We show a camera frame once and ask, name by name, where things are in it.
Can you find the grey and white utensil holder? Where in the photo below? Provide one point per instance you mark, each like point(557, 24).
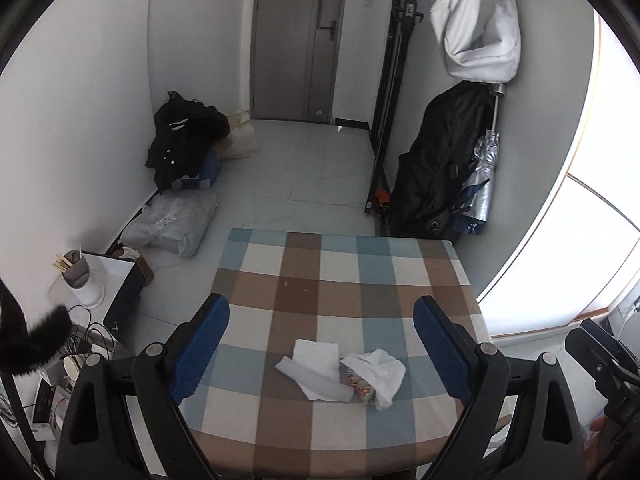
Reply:
point(82, 280)

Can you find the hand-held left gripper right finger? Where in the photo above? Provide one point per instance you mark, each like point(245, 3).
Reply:
point(440, 350)

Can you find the person's right hand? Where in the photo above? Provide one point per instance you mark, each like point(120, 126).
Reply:
point(596, 440)

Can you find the grey storage box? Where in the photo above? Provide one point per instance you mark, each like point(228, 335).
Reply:
point(120, 351)

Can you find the grey door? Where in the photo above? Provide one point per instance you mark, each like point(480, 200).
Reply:
point(285, 35)

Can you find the bundle of wooden chopsticks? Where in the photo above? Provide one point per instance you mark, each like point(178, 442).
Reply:
point(62, 262)

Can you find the bright window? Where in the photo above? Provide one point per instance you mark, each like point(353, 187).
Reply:
point(575, 235)

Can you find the checkered tablecloth table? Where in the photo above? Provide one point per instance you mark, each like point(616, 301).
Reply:
point(325, 285)

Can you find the black backpack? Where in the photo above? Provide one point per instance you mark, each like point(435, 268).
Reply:
point(440, 160)

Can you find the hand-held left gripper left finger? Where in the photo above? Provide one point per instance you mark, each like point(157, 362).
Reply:
point(200, 350)

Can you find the orange and black item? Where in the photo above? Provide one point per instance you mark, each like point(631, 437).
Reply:
point(382, 196)

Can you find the grey plastic bag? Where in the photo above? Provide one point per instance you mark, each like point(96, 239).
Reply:
point(175, 220)

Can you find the silver folding umbrella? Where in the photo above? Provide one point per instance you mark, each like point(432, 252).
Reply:
point(482, 175)

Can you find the paper cup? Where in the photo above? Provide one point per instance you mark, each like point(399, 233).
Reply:
point(70, 367)

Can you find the colourful wrapper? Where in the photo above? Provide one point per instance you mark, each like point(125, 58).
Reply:
point(357, 385)

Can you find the brown cardboard box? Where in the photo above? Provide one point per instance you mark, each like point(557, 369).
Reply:
point(145, 270)

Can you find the black jacket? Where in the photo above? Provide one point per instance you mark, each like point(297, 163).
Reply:
point(185, 135)

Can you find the beige tote bag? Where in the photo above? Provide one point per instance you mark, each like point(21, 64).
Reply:
point(242, 137)

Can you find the white tissue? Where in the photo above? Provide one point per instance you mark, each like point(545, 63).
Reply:
point(385, 375)

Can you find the white hanging bag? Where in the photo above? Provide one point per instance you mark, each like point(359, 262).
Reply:
point(475, 45)

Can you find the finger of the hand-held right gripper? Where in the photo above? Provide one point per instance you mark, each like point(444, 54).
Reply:
point(600, 347)

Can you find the black framed glass door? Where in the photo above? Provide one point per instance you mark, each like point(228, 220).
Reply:
point(395, 85)

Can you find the white-topped navy box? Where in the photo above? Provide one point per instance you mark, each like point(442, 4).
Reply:
point(112, 270)

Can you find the black fur-trimmed cloth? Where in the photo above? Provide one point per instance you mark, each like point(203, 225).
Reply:
point(45, 335)

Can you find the blue box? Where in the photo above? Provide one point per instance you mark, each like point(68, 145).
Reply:
point(210, 167)

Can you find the white napkin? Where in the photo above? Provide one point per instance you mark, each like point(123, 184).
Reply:
point(315, 360)

